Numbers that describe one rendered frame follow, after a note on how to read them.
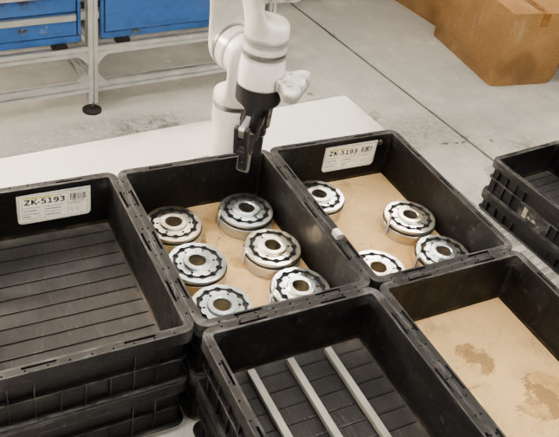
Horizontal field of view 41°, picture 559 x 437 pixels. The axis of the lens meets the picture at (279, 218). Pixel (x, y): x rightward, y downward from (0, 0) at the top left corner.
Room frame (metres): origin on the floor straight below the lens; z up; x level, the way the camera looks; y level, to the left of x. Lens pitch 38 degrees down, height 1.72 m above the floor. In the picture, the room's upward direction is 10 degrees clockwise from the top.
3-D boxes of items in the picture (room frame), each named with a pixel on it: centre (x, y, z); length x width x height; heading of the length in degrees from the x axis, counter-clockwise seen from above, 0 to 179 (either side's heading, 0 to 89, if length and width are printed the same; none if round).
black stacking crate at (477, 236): (1.15, -0.19, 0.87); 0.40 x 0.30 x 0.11; 33
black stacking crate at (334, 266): (0.99, 0.07, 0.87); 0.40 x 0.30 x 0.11; 33
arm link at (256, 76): (1.09, 0.05, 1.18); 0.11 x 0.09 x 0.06; 77
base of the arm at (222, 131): (1.37, 0.13, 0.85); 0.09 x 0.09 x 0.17; 30
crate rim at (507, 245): (1.15, -0.19, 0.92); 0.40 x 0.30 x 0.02; 33
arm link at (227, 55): (1.37, 0.13, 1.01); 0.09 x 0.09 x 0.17; 43
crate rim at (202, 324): (0.99, 0.07, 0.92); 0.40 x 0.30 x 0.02; 33
